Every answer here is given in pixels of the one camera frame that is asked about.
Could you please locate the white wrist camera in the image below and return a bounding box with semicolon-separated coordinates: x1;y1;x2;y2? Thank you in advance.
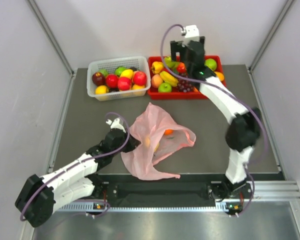
105;117;126;133
181;25;200;42

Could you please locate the green yellow mango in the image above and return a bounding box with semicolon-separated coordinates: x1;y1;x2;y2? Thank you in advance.
214;71;225;82

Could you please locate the small orange persimmon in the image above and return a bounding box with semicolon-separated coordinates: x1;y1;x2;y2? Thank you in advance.
176;62;187;74

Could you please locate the orange tangerine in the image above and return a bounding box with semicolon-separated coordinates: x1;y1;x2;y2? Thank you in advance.
164;129;174;136

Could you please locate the yellow lemon in basket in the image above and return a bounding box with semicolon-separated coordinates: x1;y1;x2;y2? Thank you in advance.
119;69;134;80

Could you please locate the red apple right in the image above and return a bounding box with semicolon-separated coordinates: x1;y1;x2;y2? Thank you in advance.
132;71;147;86

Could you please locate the yellow bell pepper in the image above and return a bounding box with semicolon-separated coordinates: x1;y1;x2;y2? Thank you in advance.
151;61;165;75

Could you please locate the green apple in basket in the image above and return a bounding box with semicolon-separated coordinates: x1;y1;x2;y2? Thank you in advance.
114;66;127;77

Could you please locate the peach left in tray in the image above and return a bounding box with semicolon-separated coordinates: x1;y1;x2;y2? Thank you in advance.
151;74;164;89

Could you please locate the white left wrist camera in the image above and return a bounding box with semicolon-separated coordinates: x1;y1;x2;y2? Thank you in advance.
105;117;126;133

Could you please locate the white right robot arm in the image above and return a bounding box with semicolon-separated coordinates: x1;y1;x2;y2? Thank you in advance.
170;36;261;198

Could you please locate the white perforated plastic basket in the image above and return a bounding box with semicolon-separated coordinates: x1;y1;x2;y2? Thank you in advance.
86;56;151;101

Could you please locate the yellow lemon front left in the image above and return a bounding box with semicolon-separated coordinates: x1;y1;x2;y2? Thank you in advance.
95;85;109;95

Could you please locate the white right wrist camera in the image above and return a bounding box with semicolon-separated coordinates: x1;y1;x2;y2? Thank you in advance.
181;25;200;42

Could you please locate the purple grape bunch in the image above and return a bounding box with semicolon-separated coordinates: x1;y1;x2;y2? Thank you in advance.
176;73;194;93

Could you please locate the red plastic tray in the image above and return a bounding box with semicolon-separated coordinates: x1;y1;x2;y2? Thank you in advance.
147;55;227;100

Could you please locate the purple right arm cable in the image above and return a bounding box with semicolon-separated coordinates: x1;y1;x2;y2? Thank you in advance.
159;23;270;218

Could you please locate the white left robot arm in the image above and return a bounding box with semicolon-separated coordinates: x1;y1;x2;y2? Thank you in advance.
14;128;141;228

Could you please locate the dark red apple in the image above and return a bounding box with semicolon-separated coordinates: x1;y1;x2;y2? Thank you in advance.
91;72;106;87

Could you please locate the green pear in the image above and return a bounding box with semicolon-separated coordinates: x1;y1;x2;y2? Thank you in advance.
163;56;176;69

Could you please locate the yellow lemon front right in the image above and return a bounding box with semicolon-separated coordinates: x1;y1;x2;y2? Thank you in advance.
132;84;146;90

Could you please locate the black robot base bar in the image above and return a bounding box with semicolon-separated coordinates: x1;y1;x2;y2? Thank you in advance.
90;175;255;211

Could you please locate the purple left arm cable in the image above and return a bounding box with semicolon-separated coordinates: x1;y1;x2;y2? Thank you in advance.
19;112;131;222

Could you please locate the green apple in tray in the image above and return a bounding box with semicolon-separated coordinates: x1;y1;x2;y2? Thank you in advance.
157;82;173;93

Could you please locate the pink plastic bag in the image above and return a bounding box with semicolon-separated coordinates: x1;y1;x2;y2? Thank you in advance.
121;103;196;181

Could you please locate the large green apple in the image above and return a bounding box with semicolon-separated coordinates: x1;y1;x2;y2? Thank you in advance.
205;58;218;71

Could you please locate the yellow banana bunch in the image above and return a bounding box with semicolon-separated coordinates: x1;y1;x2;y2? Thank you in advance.
159;70;179;87

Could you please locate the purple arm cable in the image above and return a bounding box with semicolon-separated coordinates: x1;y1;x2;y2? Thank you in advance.
19;112;131;222
159;23;270;218

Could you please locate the red apple left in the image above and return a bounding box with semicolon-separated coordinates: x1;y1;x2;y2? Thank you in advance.
105;74;119;89

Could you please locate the red apple front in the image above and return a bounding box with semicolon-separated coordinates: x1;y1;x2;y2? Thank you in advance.
117;77;132;91

